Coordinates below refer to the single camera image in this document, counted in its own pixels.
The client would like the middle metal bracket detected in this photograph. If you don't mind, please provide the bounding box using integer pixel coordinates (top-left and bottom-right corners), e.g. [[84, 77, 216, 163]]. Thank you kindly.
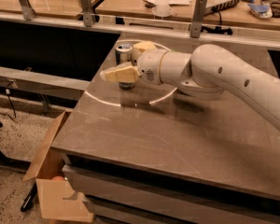
[[80, 0, 95, 27]]

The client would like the blue white cloth item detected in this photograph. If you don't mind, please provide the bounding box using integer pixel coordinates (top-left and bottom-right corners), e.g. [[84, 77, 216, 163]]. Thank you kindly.
[[248, 3, 273, 19]]

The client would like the black floor cable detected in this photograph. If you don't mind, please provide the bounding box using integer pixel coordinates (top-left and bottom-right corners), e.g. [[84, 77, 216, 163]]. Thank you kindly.
[[0, 88, 19, 123]]

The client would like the left metal bracket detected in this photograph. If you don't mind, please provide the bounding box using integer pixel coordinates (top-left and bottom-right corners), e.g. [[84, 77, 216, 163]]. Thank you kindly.
[[18, 0, 36, 21]]

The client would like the black chair base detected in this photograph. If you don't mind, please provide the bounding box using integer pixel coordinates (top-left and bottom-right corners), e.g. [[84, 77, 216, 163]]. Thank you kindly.
[[0, 121, 37, 212]]

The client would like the silver blue redbull can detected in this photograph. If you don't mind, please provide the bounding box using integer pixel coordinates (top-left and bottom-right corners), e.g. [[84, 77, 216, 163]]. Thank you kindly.
[[115, 42, 134, 90]]

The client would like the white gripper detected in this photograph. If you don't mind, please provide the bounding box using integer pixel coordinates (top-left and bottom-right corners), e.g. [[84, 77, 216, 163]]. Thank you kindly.
[[100, 49, 167, 85]]

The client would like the yellow sponge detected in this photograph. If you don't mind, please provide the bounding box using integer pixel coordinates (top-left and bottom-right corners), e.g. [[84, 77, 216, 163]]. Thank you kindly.
[[132, 41, 156, 63]]

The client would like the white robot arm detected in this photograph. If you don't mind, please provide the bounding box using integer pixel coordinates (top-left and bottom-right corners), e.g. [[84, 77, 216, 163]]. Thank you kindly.
[[100, 44, 280, 131]]

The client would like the black round cup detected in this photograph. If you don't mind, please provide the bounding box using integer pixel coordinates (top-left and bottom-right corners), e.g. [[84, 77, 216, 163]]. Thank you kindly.
[[271, 2, 280, 18]]

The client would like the metal bracket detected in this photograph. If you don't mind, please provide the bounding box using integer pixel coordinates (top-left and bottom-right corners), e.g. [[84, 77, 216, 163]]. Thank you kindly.
[[80, 0, 95, 27], [189, 0, 207, 38], [18, 0, 36, 21]]

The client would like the open cardboard box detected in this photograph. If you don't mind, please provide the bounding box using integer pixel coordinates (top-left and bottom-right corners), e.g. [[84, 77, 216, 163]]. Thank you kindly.
[[22, 112, 93, 223]]

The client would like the grey power strip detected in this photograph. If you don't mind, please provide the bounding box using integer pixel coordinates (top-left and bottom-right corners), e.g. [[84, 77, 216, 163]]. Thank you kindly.
[[204, 0, 240, 15]]

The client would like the orange ball in box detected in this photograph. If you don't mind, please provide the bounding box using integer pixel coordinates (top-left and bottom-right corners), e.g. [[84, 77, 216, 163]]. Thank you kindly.
[[51, 175, 65, 181]]

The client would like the right metal bracket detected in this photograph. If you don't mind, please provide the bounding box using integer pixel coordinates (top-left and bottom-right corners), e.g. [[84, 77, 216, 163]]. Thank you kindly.
[[189, 0, 207, 38]]

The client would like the black power cable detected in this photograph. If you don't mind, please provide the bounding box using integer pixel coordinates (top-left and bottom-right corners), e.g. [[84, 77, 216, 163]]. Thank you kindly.
[[201, 10, 234, 36]]

